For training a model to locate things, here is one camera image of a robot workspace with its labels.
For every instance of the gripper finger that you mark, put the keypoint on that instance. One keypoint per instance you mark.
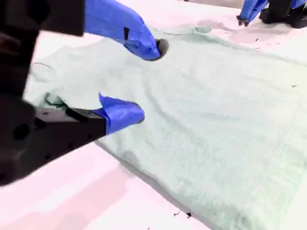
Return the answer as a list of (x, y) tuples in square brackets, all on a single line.
[(115, 115), (120, 21), (245, 10), (256, 9)]

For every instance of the pale green t-shirt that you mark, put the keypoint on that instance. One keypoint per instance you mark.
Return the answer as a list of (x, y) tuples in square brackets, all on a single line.
[(192, 119)]

